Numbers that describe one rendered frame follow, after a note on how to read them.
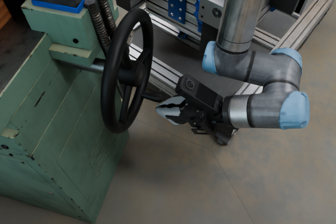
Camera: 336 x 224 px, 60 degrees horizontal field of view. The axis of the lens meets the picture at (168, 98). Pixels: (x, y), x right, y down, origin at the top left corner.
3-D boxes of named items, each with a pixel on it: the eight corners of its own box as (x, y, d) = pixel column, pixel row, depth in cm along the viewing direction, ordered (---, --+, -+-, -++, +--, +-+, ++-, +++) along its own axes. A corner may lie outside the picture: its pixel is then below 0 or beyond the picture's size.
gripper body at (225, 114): (191, 135, 74) (237, 137, 68) (176, 116, 69) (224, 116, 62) (199, 110, 78) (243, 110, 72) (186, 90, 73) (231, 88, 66)
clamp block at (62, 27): (90, 52, 63) (80, 19, 56) (35, 41, 65) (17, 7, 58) (115, 9, 71) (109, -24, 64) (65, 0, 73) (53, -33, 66)
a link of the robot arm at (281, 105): (311, 103, 63) (309, 137, 58) (260, 104, 69) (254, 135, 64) (306, 79, 58) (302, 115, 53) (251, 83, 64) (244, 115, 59)
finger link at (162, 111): (160, 128, 79) (189, 129, 74) (149, 115, 75) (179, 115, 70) (164, 118, 80) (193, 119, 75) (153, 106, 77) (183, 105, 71)
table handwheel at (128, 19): (104, 108, 48) (152, -20, 59) (-2, 83, 51) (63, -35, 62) (132, 149, 75) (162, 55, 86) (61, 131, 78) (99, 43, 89)
